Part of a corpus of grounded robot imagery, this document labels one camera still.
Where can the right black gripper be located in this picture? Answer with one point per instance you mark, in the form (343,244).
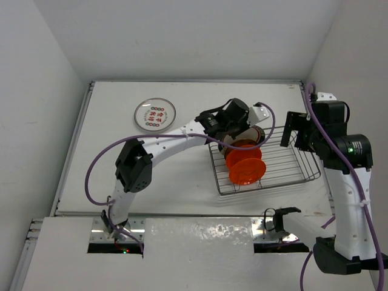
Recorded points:
(296,120)

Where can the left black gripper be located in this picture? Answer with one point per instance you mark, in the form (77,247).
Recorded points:
(245,124)

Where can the pink plate red characters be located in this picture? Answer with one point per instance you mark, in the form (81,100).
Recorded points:
(155,115)

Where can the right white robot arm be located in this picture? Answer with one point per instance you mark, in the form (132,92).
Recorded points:
(347,162)

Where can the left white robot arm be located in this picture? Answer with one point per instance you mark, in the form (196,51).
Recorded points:
(139,156)

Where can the yellow brown plate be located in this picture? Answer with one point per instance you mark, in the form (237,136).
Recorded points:
(239,143)

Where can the dark green rimmed plate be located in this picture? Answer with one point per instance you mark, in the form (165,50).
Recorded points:
(255,133)

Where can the orange plastic plate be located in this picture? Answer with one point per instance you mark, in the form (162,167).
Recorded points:
(247,171)
(235,156)

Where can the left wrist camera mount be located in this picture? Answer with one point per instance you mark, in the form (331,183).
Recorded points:
(257,113)

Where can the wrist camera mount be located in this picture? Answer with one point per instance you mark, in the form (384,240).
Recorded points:
(322,96)
(257,113)

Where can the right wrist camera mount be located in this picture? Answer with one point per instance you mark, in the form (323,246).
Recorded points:
(322,96)

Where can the metal wire dish rack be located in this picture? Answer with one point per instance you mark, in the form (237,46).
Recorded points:
(286,166)

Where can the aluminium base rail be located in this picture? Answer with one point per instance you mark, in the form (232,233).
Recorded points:
(138,232)

